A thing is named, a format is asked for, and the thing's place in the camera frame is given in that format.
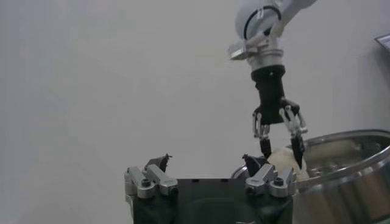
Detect white steamed baozi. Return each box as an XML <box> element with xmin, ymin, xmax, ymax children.
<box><xmin>267</xmin><ymin>145</ymin><xmax>310</xmax><ymax>182</ymax></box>

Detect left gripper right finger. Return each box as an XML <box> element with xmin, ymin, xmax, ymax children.
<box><xmin>242</xmin><ymin>153</ymin><xmax>297</xmax><ymax>198</ymax></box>

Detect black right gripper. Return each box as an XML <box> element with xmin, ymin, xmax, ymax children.
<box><xmin>250</xmin><ymin>65</ymin><xmax>308</xmax><ymax>170</ymax></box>

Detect grey open laptop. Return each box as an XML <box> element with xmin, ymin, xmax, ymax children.
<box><xmin>374</xmin><ymin>32</ymin><xmax>390</xmax><ymax>52</ymax></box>

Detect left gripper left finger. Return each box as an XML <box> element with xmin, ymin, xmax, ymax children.
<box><xmin>124</xmin><ymin>153</ymin><xmax>179</xmax><ymax>200</ymax></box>

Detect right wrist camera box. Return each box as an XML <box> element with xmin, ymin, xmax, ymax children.
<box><xmin>228</xmin><ymin>39</ymin><xmax>260</xmax><ymax>61</ymax></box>

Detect stainless steel steamer basket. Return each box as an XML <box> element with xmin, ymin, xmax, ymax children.
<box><xmin>230</xmin><ymin>129</ymin><xmax>390</xmax><ymax>224</ymax></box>

